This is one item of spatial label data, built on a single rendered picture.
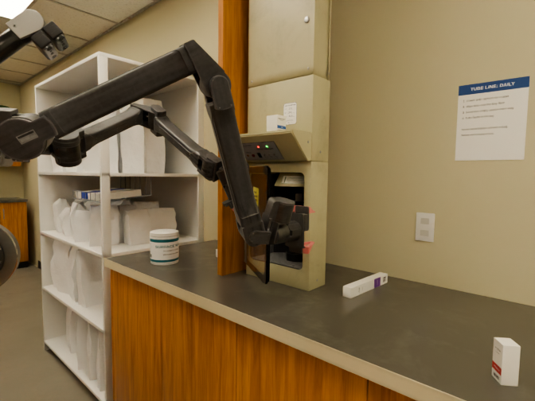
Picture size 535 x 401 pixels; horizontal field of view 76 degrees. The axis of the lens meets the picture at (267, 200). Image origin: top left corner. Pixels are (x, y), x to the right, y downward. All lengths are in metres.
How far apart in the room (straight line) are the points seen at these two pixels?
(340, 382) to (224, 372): 0.46
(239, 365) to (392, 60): 1.32
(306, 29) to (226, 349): 1.13
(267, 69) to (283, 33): 0.14
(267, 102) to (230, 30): 0.34
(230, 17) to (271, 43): 0.22
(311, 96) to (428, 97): 0.50
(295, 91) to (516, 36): 0.76
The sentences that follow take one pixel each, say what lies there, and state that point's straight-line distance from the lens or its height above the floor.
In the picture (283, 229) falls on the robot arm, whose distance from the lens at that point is 0.93.
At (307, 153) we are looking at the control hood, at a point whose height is 1.44.
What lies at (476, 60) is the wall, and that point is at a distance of 1.53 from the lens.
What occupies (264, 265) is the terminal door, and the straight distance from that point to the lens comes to 1.18.
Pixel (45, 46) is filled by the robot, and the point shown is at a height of 1.66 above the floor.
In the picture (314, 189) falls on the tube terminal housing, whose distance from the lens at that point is 1.25.
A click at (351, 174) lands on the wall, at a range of 1.63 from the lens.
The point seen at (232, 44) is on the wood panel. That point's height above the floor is 1.88.
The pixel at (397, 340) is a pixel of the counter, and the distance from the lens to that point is 1.01.
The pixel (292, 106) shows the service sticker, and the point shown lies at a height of 1.61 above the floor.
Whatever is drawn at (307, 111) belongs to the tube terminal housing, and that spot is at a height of 1.58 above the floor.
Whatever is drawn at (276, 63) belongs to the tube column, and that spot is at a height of 1.78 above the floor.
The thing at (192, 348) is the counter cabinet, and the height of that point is 0.71.
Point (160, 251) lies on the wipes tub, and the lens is 1.65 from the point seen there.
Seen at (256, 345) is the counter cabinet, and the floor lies 0.84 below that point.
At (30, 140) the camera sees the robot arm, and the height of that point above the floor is 1.42.
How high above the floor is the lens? 1.36
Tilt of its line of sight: 4 degrees down
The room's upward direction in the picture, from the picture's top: 1 degrees clockwise
